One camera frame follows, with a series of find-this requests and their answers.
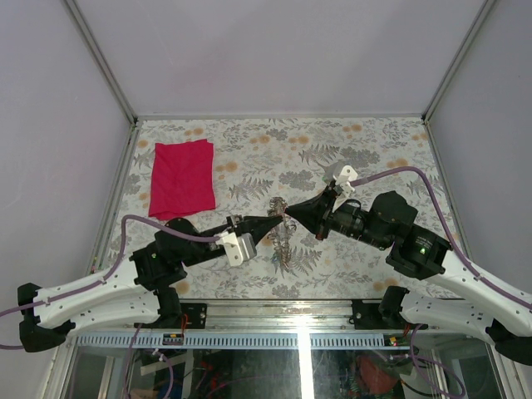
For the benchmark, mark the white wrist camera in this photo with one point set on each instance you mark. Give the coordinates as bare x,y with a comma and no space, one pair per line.
342,178
238,248

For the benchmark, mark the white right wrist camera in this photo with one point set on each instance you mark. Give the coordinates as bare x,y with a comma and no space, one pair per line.
342,178

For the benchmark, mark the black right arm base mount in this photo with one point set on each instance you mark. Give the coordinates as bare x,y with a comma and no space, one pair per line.
366,316

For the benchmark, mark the aluminium front rail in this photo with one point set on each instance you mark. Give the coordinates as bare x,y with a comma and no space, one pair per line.
282,313

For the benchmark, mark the red folded cloth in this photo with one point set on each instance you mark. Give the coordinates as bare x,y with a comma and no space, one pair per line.
182,180

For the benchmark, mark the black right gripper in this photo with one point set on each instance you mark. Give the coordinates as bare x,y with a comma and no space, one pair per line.
315,214

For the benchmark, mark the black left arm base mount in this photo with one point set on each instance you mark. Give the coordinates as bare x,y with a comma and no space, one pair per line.
191,316

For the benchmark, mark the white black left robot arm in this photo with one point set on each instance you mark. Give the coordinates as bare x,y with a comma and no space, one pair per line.
139,289

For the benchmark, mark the floral table mat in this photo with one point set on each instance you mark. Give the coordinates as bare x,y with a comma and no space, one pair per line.
258,160

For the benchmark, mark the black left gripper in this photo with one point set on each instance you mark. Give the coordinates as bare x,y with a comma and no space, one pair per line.
257,228

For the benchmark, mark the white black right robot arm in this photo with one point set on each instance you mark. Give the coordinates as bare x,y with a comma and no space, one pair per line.
489,308

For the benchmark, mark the white slotted cable duct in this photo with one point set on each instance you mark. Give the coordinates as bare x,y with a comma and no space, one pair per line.
248,340

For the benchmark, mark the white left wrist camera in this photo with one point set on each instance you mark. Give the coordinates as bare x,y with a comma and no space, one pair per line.
238,248

